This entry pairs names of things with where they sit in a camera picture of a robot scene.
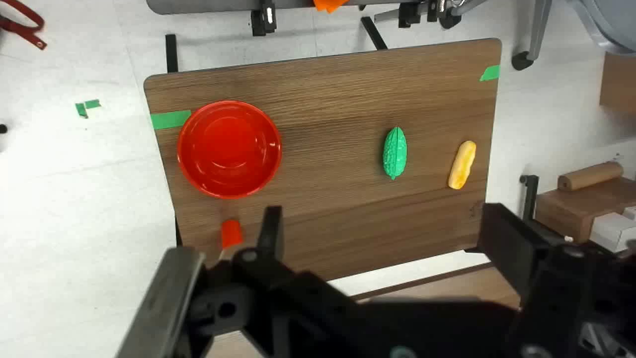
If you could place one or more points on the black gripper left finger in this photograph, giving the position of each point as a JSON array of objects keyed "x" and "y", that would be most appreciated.
[{"x": 271, "y": 232}]

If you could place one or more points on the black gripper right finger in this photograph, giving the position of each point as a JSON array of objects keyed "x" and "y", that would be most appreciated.
[{"x": 510, "y": 240}]

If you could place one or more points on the orange plastic bowl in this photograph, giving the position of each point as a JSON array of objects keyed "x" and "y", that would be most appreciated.
[{"x": 230, "y": 150}]

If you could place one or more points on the black metal stand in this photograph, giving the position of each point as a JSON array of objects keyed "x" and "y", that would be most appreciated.
[{"x": 528, "y": 192}]

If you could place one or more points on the wooden side table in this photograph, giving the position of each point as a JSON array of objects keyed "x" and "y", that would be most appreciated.
[{"x": 464, "y": 286}]

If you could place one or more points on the wide brown cardboard box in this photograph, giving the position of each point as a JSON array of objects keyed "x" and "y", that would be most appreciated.
[{"x": 584, "y": 210}]

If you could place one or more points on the yellow toy corn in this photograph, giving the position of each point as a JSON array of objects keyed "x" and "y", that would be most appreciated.
[{"x": 462, "y": 166}]

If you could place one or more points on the brown cardboard roll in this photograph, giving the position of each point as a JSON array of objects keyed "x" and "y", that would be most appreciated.
[{"x": 589, "y": 176}]

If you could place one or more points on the white box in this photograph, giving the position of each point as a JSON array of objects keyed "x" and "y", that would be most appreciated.
[{"x": 613, "y": 232}]

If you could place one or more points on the grey metal plate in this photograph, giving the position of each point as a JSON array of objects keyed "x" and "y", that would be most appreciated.
[{"x": 160, "y": 300}]

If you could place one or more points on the green toy vegetable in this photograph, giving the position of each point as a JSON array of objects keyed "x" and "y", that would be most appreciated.
[{"x": 395, "y": 152}]

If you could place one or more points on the long green tape strip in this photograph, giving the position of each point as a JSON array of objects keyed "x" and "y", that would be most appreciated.
[{"x": 170, "y": 121}]

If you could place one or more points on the short green tape strip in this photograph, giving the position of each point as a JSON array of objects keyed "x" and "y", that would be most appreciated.
[{"x": 490, "y": 73}]

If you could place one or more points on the plain cardboard box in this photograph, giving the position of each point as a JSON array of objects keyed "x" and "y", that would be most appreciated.
[{"x": 619, "y": 81}]

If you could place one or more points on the black table leg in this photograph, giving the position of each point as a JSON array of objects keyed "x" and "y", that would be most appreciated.
[
  {"x": 373, "y": 33},
  {"x": 172, "y": 53}
]

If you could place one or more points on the grey leg with caster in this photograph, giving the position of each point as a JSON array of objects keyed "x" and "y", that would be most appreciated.
[{"x": 530, "y": 33}]

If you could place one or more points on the green floor tape marks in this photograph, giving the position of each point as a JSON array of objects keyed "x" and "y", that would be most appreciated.
[{"x": 83, "y": 111}]

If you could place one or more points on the orange cloth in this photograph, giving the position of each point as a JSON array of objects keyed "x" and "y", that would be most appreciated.
[{"x": 329, "y": 5}]

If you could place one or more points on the grey metal bar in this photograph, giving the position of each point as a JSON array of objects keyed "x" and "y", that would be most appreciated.
[{"x": 200, "y": 5}]

